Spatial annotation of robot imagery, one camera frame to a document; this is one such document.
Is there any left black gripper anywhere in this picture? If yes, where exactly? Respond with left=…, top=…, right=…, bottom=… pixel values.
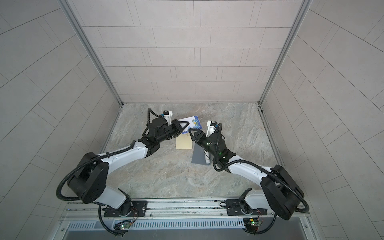
left=155, top=120, right=190, bottom=145

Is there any blue floral card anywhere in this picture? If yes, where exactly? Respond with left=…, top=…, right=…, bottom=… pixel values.
left=179, top=116, right=203, bottom=134

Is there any yellow paper envelope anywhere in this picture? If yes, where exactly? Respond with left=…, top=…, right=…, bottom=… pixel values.
left=176, top=133, right=193, bottom=150

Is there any grey envelope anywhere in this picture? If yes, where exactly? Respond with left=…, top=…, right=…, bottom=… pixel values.
left=192, top=144, right=209, bottom=166

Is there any white glue stick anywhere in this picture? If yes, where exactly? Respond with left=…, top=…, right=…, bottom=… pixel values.
left=204, top=150, right=211, bottom=165

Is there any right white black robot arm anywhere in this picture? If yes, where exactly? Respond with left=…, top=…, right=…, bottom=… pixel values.
left=189, top=124, right=310, bottom=220

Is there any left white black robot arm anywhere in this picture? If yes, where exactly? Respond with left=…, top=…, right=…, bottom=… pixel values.
left=56, top=109, right=190, bottom=217

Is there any right circuit board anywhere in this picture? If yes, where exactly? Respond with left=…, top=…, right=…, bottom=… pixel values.
left=243, top=219, right=263, bottom=232

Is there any circuit board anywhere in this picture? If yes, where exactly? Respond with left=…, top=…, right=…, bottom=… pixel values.
left=114, top=221, right=132, bottom=231
left=243, top=219, right=263, bottom=232

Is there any left circuit board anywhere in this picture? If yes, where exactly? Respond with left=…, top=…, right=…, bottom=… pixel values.
left=114, top=221, right=132, bottom=231

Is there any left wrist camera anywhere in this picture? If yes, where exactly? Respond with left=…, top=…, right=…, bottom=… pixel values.
left=161, top=111, right=173, bottom=126

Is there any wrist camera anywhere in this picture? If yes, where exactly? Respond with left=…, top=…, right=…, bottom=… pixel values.
left=161, top=111, right=173, bottom=126
left=206, top=121, right=217, bottom=137

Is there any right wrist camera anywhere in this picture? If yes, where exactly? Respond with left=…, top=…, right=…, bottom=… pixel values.
left=206, top=121, right=217, bottom=137

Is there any aluminium mounting rail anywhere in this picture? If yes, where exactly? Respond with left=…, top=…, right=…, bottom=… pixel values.
left=59, top=196, right=310, bottom=221

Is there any right black base cable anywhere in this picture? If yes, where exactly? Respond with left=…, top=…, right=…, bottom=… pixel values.
left=243, top=212, right=277, bottom=235

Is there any black base cable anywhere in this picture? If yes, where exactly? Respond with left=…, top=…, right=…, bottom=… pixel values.
left=97, top=205, right=127, bottom=237
left=243, top=212, right=277, bottom=235

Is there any left black base cable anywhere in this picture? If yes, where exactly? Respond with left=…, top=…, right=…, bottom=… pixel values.
left=97, top=205, right=127, bottom=237

